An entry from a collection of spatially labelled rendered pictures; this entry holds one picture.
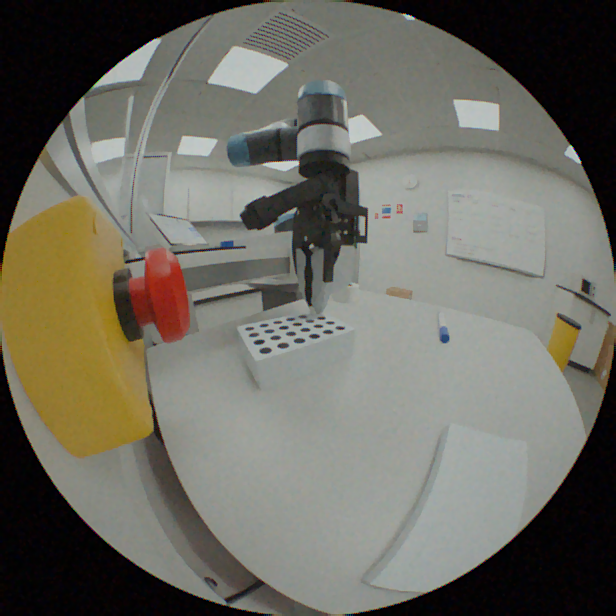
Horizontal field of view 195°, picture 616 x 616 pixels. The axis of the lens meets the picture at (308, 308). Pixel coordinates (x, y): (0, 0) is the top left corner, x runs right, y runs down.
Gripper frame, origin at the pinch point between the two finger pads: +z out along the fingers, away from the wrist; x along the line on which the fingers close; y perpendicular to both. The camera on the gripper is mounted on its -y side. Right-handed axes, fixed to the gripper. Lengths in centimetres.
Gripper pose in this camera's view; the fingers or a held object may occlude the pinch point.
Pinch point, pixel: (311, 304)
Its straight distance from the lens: 25.3
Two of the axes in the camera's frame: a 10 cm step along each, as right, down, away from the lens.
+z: 0.0, 9.5, 3.2
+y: 8.4, -1.8, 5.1
